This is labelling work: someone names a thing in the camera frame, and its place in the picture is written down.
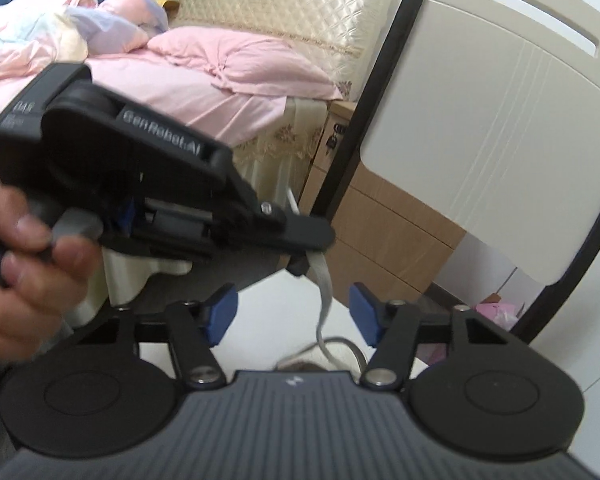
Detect white shoelace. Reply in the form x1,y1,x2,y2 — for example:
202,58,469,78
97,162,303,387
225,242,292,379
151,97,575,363
285,187,366,366

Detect cabinet keys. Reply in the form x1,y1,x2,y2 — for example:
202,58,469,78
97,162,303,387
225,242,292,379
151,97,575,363
325,120,348,151

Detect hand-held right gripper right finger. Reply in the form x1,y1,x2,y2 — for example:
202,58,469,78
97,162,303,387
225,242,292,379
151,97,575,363
349,282,523,389

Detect pastel patterned quilt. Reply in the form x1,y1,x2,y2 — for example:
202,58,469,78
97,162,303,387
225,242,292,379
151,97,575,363
0,0,170,86

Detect pink bed sheet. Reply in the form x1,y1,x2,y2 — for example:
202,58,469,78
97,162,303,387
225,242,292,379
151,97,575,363
0,55,288,161

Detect person's left hand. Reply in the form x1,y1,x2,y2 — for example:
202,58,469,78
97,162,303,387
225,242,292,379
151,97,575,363
0,180,103,361

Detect white and brown shoe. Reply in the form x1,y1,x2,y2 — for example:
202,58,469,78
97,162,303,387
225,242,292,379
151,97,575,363
275,337,371,373

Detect cream bed skirt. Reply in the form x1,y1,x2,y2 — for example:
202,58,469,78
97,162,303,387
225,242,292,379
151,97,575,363
100,97,331,311

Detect white chair with black frame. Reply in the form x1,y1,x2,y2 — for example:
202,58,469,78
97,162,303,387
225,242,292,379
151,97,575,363
140,0,600,391

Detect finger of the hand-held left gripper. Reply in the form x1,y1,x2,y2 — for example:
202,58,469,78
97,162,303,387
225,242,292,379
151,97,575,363
100,231,307,279
210,199,337,251

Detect wooden bedside cabinet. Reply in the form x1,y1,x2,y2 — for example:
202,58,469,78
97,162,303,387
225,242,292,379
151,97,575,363
300,100,468,306

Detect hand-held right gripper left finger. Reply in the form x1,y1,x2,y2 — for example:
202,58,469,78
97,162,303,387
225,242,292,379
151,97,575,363
82,282,239,389

